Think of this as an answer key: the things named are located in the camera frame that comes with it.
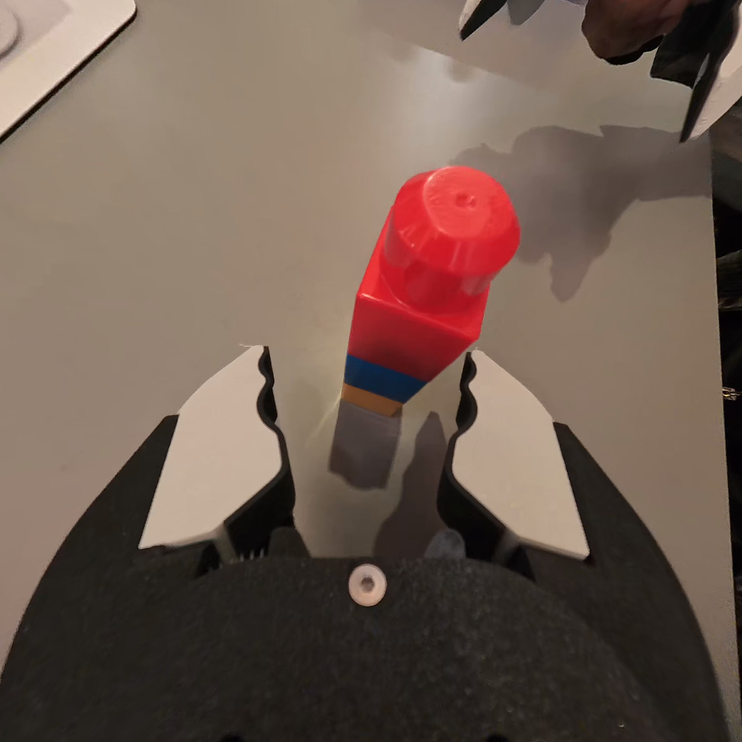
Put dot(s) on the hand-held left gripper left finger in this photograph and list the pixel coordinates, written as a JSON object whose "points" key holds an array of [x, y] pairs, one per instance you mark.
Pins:
{"points": [[214, 452]]}

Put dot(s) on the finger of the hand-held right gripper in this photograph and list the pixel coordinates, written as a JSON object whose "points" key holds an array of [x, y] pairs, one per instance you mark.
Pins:
{"points": [[484, 14], [722, 87]]}

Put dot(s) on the white document holder stand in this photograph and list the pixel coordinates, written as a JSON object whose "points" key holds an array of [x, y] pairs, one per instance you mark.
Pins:
{"points": [[69, 52]]}

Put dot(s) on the person's right hand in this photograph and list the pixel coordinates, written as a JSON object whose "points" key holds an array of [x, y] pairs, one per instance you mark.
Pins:
{"points": [[626, 23]]}

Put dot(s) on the orange mega block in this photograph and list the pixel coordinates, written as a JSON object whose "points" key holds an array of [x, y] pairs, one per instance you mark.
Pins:
{"points": [[371, 400]]}

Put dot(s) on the blue mega block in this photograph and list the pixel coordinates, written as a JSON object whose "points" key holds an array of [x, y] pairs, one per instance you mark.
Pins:
{"points": [[377, 377]]}

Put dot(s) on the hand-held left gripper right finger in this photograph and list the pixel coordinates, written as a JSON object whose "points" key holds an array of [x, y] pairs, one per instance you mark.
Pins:
{"points": [[516, 464]]}

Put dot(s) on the red mega block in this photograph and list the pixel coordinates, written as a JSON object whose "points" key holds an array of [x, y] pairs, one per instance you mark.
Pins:
{"points": [[406, 330]]}

